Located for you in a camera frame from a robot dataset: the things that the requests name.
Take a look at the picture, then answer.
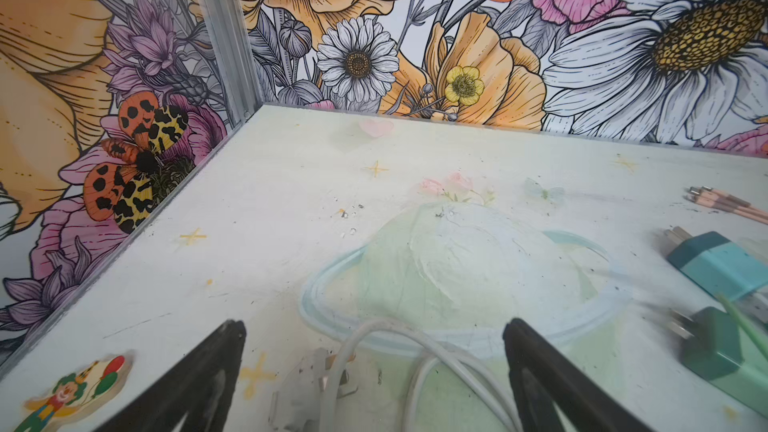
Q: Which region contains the pink multi-head USB cable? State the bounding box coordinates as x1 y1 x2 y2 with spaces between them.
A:
686 185 768 224

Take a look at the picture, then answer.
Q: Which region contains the clown sticker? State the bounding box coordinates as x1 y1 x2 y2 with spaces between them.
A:
14 352 134 432

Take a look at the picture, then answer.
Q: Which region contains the white power strip cable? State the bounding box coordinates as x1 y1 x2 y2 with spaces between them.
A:
317 319 524 432

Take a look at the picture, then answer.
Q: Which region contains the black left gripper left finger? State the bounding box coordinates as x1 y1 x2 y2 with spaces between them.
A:
98 320 247 431

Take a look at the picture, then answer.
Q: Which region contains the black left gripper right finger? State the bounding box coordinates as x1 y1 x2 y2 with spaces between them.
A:
503 318 649 431

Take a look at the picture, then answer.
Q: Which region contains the teal USB charger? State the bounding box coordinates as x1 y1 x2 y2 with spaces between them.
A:
664 227 767 302

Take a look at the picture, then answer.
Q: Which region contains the green USB charger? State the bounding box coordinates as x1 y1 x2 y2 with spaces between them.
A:
674 307 767 416

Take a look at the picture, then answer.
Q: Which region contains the white three-pin plug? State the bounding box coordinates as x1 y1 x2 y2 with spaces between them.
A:
268 348 336 431

